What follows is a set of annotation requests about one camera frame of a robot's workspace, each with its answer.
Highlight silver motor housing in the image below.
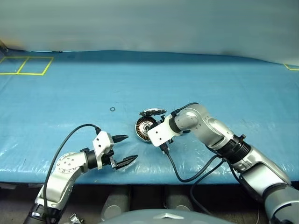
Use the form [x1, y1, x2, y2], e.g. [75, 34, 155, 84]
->
[134, 117, 155, 143]

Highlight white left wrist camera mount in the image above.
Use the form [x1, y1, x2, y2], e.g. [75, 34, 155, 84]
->
[92, 131, 115, 170]

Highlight blue plastic table cover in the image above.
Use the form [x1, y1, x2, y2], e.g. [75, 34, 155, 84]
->
[0, 49, 299, 186]

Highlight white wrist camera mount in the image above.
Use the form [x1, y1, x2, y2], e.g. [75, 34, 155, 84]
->
[147, 114, 183, 147]
[92, 131, 115, 170]

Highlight grey robot torso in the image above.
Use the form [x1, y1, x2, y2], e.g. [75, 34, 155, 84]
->
[98, 209, 221, 224]

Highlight grey rounded cylinder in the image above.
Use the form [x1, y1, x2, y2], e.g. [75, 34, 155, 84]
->
[163, 186, 195, 212]
[100, 186, 131, 221]

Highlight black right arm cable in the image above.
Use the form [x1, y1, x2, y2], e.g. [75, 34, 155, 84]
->
[160, 142, 245, 216]

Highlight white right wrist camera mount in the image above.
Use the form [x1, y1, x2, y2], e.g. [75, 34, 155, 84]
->
[147, 114, 183, 147]

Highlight small metal bracket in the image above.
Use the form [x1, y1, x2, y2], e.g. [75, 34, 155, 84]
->
[69, 212, 85, 224]

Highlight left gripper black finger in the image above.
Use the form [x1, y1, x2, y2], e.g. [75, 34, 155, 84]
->
[115, 154, 139, 169]
[111, 134, 129, 144]

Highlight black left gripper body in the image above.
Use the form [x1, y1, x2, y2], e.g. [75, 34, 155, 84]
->
[102, 145, 118, 169]

